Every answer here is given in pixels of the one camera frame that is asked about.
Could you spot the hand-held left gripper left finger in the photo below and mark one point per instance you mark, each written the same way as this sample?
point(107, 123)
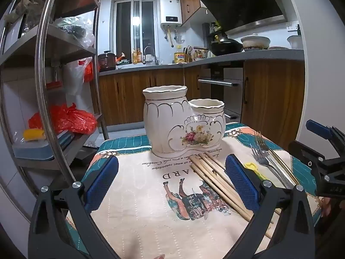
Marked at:
point(103, 184)

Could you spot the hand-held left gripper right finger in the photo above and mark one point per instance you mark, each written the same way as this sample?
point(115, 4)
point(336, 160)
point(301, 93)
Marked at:
point(241, 184)

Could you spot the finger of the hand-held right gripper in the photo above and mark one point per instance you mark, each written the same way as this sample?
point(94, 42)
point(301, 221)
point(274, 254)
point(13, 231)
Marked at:
point(318, 129)
point(304, 151)

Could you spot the yellow-green plastic chopsticks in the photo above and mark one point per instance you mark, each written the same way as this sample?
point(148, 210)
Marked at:
point(250, 166)

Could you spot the bundle of wooden chopsticks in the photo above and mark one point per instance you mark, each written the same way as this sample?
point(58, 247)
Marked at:
point(213, 178)

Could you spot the silver fork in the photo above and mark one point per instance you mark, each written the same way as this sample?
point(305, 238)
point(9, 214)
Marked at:
point(257, 155)

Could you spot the gold fork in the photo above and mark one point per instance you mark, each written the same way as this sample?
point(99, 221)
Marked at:
point(262, 143)

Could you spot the white floral ceramic utensil holder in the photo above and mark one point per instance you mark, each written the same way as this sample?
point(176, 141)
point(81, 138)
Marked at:
point(161, 124)

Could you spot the printed quilted tablecloth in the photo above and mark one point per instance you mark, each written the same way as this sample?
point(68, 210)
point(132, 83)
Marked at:
point(140, 210)

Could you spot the pale blue tray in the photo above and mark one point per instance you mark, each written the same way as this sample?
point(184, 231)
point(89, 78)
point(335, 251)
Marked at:
point(40, 148)

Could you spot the crumpled red plastic bag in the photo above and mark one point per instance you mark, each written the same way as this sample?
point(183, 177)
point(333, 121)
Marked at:
point(67, 120)

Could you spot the small yellow item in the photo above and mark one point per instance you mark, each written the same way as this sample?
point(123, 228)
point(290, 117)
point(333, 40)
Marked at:
point(33, 135)

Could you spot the built-in steel oven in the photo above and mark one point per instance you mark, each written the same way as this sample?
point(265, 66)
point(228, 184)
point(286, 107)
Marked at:
point(231, 97)

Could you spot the grey kitchen countertop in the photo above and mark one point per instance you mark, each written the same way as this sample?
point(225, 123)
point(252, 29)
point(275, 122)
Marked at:
point(269, 55)

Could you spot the wooden base cabinets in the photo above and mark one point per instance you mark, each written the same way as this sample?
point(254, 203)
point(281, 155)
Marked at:
point(129, 97)

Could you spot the white ceramic casserole pot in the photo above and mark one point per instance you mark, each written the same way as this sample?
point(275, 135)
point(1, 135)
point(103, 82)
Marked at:
point(254, 43)

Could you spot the red lidded container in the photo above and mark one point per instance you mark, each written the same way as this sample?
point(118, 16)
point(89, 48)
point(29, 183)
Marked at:
point(54, 85)

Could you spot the white plastic bag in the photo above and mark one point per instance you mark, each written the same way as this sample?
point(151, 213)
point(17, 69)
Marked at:
point(72, 78)

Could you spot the hanging red plastic bag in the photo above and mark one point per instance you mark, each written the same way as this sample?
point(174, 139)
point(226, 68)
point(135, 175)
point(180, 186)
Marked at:
point(88, 72)

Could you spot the brown pressure cooker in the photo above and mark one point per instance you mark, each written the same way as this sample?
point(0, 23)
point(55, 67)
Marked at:
point(106, 62)

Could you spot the black wok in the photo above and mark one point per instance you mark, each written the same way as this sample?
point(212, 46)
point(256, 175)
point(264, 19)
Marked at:
point(226, 47)

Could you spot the orange kitchen tool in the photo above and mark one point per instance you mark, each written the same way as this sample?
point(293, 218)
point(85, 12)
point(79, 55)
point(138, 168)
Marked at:
point(120, 57)

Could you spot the amber glass bottle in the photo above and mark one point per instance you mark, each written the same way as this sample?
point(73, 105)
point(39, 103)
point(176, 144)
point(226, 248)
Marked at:
point(134, 58)
point(139, 56)

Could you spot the curved metal faucet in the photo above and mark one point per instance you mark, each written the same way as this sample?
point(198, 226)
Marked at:
point(156, 59)

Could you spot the knife block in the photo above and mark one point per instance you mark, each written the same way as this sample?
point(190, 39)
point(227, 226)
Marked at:
point(188, 56)

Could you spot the metal shelf rack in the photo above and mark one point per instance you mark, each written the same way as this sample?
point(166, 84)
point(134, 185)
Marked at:
point(40, 59)

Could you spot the black range hood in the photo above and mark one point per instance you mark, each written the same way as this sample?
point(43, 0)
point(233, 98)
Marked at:
point(242, 2)

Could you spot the clear plastic bag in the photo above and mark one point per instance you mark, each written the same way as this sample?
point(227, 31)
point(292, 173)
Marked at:
point(80, 36)

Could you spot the kitchen window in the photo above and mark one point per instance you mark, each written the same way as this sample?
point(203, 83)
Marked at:
point(124, 32)

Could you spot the white water heater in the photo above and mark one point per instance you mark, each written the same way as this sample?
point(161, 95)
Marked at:
point(171, 10)

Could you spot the wall socket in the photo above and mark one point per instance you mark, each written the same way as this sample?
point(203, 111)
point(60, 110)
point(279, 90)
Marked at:
point(292, 27)

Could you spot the wooden wall cabinet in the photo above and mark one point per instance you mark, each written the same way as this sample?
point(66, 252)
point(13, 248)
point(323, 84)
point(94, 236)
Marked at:
point(191, 2)

